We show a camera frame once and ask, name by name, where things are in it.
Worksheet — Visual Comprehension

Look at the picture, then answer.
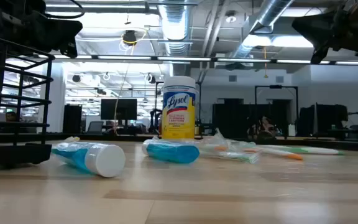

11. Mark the black distant workstation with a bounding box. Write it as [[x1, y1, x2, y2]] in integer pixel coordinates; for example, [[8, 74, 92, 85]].
[[296, 103, 358, 140]]

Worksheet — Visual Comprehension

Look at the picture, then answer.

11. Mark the black cabinet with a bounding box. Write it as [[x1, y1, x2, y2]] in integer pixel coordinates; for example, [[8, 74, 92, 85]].
[[62, 103, 83, 134]]

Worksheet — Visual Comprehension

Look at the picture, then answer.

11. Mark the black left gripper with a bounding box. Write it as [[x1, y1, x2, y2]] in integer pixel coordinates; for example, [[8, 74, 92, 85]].
[[0, 0, 83, 58]]

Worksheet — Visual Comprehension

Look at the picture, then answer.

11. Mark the green and white toothbrush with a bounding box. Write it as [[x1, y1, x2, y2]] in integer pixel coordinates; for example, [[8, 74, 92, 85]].
[[255, 144, 345, 156]]

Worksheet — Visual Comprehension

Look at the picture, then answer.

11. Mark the black wire caddy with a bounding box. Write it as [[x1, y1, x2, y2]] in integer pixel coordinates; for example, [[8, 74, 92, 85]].
[[0, 30, 55, 170]]

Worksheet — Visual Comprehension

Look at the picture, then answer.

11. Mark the blue mouthwash bottle white cap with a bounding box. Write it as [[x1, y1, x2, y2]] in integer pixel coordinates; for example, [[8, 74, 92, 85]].
[[141, 139, 200, 165], [50, 140, 126, 179]]

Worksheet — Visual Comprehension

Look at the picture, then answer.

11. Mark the black computer monitor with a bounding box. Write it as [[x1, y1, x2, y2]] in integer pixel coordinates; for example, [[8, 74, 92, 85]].
[[100, 98, 138, 121]]

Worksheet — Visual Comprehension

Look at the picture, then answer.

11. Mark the black partition screen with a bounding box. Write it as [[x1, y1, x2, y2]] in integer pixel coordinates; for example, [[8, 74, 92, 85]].
[[212, 98, 291, 139]]

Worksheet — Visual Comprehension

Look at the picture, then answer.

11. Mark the grey office chair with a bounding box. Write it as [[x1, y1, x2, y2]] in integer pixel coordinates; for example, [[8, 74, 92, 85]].
[[86, 120, 104, 134]]

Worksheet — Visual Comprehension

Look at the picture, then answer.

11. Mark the yellow hanging cable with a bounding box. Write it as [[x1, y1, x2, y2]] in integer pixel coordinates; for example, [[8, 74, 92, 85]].
[[262, 46, 269, 79]]

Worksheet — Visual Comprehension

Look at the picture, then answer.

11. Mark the yellow Lysol wipes canister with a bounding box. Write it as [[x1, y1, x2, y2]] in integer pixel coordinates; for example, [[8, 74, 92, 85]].
[[161, 75, 198, 140]]

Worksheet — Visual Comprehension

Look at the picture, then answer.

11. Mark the black aluminium table frame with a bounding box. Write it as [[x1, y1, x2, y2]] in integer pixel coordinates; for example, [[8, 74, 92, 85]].
[[47, 133, 358, 153]]

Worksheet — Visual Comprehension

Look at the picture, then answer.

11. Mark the long ceiling light strip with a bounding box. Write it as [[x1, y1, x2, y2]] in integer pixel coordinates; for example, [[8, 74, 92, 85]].
[[37, 54, 358, 66]]

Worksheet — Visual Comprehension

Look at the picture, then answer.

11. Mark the plastic-wrapped orange toothbrush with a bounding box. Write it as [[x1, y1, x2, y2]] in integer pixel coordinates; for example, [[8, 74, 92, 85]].
[[203, 142, 257, 154]]

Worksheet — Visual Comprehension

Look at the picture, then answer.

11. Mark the black metal frame stand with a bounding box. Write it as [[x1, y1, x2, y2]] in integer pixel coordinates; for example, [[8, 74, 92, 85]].
[[254, 84, 300, 139]]

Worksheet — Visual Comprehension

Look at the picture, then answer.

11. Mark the silver round ventilation duct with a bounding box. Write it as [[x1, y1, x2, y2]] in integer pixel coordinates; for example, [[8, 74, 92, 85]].
[[157, 0, 196, 57], [231, 0, 295, 60]]

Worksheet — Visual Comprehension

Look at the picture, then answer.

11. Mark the black ceiling-mounted device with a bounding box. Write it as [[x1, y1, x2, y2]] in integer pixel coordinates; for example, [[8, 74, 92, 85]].
[[122, 29, 138, 47]]

